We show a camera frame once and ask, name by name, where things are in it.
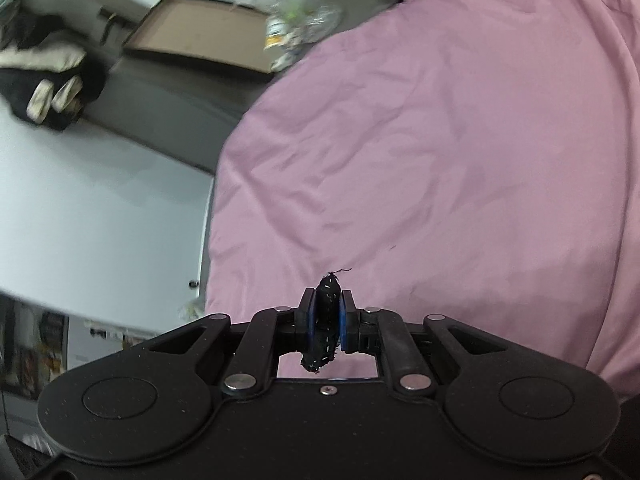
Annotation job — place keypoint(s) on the clear plastic water jug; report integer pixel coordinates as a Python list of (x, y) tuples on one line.
[(311, 19)]

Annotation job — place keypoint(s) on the flat cardboard tray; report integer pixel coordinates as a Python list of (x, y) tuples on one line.
[(211, 35)]

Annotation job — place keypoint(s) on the black felt pouch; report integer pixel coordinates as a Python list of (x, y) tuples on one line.
[(326, 321)]

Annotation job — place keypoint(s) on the white supplement bottle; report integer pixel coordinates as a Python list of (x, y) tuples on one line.
[(277, 34)]

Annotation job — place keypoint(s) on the small clear trash bag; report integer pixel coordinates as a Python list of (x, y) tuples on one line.
[(193, 310)]

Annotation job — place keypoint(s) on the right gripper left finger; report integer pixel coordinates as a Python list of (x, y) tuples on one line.
[(258, 345)]

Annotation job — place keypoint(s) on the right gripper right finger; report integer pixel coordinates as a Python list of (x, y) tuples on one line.
[(384, 335)]

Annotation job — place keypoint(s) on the pink bed sheet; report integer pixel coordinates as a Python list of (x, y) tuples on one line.
[(473, 158)]

